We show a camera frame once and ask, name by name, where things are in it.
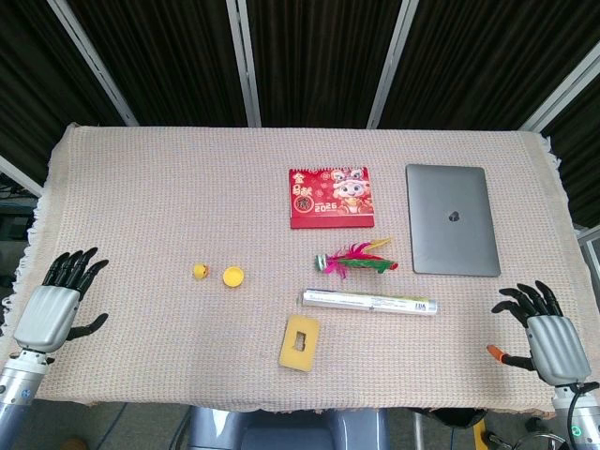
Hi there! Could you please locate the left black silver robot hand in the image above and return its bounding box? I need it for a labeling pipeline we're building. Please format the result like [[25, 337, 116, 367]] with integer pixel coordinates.
[[12, 247, 110, 353]]

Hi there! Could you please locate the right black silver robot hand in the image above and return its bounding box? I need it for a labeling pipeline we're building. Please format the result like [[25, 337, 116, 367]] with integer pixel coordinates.
[[486, 279, 592, 388]]

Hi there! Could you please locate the grey closed laptop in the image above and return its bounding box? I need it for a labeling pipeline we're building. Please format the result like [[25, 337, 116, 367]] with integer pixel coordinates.
[[404, 163, 503, 278]]

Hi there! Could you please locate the beige woven tablecloth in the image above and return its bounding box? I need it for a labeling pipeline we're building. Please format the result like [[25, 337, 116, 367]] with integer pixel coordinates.
[[0, 122, 600, 420]]

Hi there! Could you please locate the colourful feather shuttlecock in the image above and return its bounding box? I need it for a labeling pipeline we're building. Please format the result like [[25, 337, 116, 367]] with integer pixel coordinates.
[[312, 236, 400, 282]]

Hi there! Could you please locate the yellow sponge with rectangular hole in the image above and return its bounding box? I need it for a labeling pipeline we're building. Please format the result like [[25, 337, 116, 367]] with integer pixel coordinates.
[[277, 314, 322, 374]]

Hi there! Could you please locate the red 2026 desk calendar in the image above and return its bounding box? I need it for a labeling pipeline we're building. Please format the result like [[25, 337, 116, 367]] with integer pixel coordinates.
[[288, 166, 377, 231]]

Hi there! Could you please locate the grey robot torso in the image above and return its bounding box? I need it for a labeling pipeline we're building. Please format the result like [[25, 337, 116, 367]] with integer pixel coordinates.
[[186, 404, 391, 450]]

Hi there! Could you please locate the black pleated curtain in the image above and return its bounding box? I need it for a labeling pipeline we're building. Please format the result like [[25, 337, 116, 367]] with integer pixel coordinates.
[[0, 0, 600, 231]]

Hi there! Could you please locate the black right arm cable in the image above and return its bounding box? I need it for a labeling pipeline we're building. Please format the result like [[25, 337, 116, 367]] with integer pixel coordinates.
[[565, 382, 600, 446]]

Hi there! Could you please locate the aluminium frame post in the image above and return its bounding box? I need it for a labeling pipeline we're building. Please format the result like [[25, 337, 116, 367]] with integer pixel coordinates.
[[517, 52, 600, 135], [45, 0, 140, 128], [366, 0, 420, 130], [0, 153, 44, 198], [225, 0, 263, 128]]

